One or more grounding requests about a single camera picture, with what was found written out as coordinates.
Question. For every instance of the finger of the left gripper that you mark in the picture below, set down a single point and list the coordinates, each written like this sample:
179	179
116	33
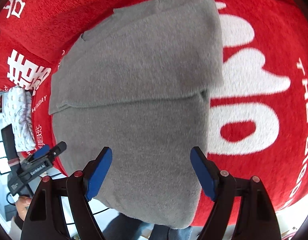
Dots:
41	152
58	149

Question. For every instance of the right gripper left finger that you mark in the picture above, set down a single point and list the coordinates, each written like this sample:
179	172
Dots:
45	218

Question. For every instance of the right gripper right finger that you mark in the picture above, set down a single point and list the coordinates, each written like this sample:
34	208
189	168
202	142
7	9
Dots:
256	218

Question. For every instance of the grey knitted sweater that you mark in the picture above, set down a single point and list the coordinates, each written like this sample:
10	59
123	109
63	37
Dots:
139	83

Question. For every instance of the person's left hand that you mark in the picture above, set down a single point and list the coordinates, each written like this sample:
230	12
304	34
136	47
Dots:
22	205

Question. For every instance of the white floral cloth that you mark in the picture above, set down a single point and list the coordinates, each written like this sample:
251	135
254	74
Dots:
17	111

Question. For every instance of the red blanket with white characters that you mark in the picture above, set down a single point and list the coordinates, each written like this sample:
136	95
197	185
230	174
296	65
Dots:
258	117

